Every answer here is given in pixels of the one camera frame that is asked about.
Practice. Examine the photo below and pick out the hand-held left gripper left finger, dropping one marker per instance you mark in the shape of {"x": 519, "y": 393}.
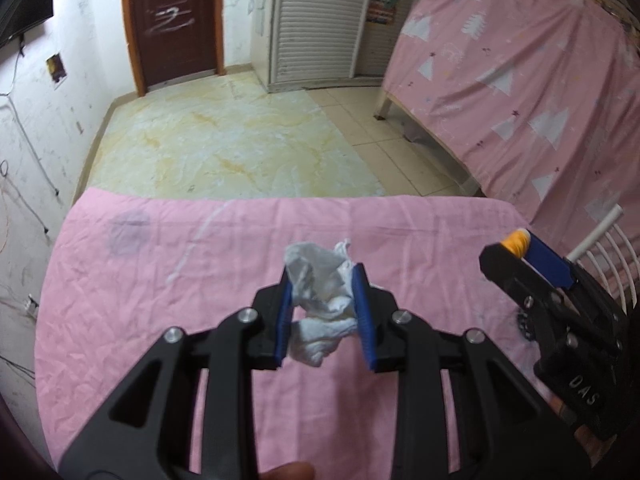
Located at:
{"x": 284, "y": 310}

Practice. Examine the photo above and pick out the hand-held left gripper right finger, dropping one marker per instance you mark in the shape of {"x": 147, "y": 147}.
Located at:
{"x": 362, "y": 310}

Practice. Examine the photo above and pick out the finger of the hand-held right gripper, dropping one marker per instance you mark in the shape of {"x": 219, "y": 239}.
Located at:
{"x": 547, "y": 260}
{"x": 500, "y": 265}

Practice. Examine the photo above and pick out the orange bottle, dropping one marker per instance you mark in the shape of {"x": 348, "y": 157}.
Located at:
{"x": 517, "y": 242}

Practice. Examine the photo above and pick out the white tissue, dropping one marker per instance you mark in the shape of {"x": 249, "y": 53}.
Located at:
{"x": 320, "y": 280}

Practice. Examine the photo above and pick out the person's left hand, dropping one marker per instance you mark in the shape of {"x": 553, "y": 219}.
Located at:
{"x": 290, "y": 472}

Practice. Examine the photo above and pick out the white slatted chair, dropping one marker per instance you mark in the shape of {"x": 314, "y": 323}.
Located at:
{"x": 597, "y": 237}

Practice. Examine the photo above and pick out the black spiky round object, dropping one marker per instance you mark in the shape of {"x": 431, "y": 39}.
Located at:
{"x": 525, "y": 325}

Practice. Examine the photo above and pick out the pink table cloth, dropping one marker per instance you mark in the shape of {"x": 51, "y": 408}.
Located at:
{"x": 150, "y": 285}

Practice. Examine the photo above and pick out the wooden bunk bed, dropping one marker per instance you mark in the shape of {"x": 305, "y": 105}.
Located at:
{"x": 385, "y": 107}

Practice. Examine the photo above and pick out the pink cloth covered bed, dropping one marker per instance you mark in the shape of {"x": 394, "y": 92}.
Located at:
{"x": 525, "y": 60}

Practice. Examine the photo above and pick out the white louvered wardrobe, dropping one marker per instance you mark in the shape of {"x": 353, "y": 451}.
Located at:
{"x": 315, "y": 20}

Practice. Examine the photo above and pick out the dark red door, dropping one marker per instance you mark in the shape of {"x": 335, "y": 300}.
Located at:
{"x": 172, "y": 20}

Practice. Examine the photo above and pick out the black wall television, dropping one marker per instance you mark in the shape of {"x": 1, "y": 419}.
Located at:
{"x": 25, "y": 0}

